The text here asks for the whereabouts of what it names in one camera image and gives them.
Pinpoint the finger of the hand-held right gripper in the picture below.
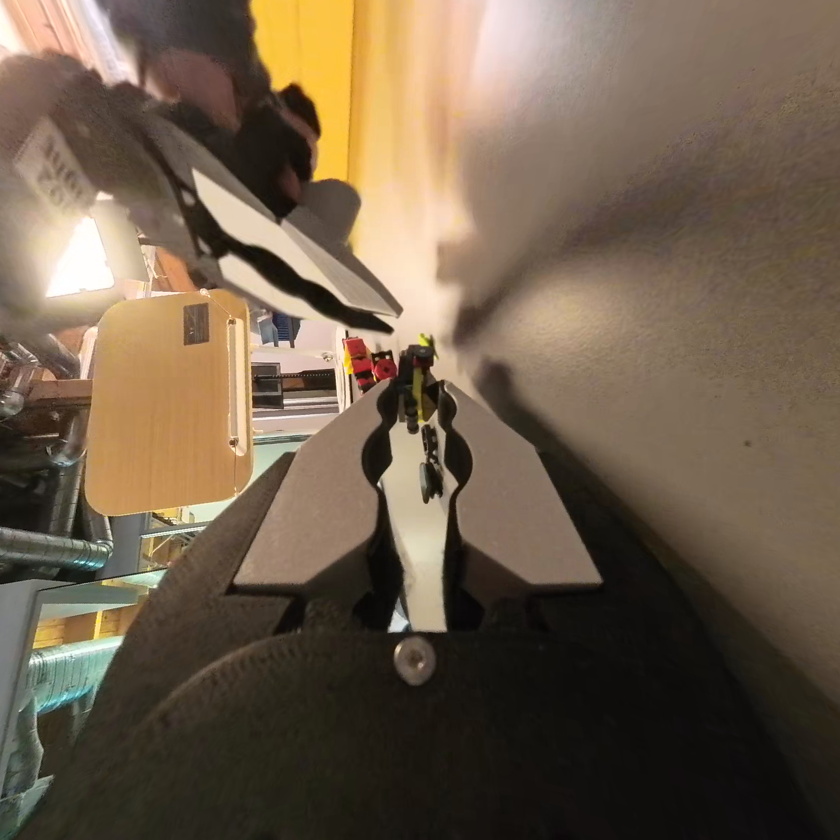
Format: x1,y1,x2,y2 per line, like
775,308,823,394
218,252,396,337
192,167,404,317

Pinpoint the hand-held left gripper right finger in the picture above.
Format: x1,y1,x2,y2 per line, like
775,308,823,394
430,381,605,631

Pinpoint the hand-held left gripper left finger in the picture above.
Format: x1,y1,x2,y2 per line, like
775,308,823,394
233,382,398,631

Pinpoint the small black lego assembly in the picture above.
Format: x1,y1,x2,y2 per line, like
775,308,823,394
392,344,439,437

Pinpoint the yellow plastic bin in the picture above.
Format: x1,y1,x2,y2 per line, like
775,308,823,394
251,0,368,263

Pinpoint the person's right forearm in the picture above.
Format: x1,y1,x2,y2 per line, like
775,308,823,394
98,0,263,73

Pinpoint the red yellow lego figure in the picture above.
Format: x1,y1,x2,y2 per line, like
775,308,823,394
341,336,400,395

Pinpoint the person's right hand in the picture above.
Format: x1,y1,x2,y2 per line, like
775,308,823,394
150,51,324,219

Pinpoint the blue plastic crate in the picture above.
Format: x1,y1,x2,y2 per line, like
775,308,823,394
259,308,299,349

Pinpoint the studio light panel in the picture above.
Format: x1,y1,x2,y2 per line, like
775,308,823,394
42,200,148,299

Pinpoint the wooden head desk lamp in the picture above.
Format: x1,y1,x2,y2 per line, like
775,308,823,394
85,289,358,517

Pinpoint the silver spiral ventilation duct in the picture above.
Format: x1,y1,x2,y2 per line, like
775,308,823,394
26,633,126,713
0,525,112,573

